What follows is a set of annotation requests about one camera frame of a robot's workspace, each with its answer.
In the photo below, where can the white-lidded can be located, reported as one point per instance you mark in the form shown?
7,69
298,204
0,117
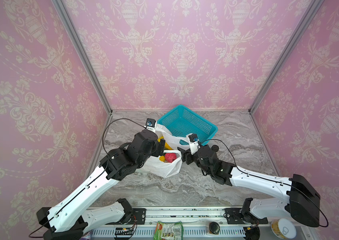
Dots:
283,229

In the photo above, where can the pink dragon fruit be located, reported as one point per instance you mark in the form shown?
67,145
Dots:
170,157

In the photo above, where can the teal plastic basket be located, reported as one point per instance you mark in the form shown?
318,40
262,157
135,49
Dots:
182,121

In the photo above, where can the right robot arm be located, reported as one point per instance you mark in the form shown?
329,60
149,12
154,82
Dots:
302,201

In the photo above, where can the green snack packet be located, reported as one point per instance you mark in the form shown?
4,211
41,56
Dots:
168,231

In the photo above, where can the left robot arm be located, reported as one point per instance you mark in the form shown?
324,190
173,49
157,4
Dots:
71,218

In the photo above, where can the white plastic bag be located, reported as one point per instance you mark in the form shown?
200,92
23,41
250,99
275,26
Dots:
162,169

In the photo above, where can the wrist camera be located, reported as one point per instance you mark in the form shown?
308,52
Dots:
193,143
150,124

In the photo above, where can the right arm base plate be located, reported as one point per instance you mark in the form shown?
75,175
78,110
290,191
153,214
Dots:
237,216

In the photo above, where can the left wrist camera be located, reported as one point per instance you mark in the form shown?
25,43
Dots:
150,124

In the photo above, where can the small black-capped bottle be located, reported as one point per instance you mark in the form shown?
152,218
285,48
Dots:
215,148

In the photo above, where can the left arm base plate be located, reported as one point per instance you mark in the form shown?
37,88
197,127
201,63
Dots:
136,217

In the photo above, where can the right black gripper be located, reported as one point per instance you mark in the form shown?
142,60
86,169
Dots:
189,156

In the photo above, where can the black-lidded jar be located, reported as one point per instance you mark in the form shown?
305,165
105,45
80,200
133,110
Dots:
213,228

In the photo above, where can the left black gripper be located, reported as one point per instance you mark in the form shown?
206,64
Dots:
160,150

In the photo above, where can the yellow fruit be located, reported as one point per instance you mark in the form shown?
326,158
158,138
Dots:
165,144

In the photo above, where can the aluminium front rail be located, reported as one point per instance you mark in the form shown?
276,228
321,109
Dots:
195,222

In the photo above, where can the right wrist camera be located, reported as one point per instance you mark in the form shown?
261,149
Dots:
193,143

